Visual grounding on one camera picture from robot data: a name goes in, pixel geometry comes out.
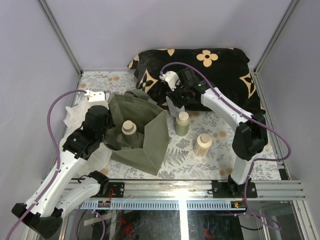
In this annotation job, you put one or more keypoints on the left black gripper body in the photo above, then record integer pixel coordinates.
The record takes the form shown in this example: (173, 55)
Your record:
(111, 125)

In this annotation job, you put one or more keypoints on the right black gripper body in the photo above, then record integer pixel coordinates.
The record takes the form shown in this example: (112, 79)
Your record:
(180, 96)

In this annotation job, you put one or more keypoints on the white box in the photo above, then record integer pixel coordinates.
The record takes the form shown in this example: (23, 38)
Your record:
(174, 110)

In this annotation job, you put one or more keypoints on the beige bottle wooden cap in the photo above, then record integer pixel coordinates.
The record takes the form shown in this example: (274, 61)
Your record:
(129, 131)
(202, 145)

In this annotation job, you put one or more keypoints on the green canvas bag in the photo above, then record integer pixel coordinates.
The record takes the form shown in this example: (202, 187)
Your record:
(147, 154)

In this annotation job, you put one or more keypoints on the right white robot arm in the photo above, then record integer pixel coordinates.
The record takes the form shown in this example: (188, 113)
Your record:
(250, 137)

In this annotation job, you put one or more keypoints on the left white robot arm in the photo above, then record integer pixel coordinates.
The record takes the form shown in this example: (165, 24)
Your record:
(45, 210)

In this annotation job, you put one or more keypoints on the white cloth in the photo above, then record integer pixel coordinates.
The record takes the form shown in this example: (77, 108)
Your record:
(73, 120)

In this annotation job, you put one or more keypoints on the floral table mat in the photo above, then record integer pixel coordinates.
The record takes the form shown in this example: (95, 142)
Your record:
(180, 161)

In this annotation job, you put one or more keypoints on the black floral pillow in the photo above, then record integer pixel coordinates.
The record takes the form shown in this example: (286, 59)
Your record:
(225, 68)

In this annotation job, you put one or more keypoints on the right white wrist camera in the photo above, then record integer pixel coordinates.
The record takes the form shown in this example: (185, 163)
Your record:
(171, 78)

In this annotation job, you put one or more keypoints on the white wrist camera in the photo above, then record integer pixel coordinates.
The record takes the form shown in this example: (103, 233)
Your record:
(171, 78)
(97, 98)

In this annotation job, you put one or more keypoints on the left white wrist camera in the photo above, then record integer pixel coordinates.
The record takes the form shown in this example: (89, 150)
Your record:
(97, 98)

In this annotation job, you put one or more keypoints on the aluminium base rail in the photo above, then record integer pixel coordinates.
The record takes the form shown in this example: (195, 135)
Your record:
(267, 190)

